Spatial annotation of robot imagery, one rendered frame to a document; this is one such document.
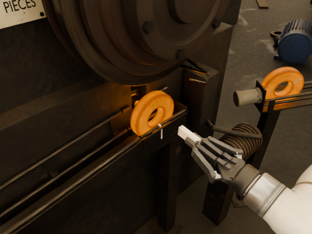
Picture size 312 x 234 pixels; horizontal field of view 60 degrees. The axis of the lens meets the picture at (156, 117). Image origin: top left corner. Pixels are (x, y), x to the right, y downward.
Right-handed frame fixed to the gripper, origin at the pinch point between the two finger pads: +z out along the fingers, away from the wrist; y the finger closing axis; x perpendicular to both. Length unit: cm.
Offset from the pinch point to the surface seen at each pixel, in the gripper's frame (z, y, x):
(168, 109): 12.8, 4.8, -1.6
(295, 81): -6, 51, -1
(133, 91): 24.5, 0.4, 0.4
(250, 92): 3.1, 38.5, -5.3
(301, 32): 43, 202, -45
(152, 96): 14.5, -0.7, 5.4
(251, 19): 132, 286, -86
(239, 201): -10, 44, -73
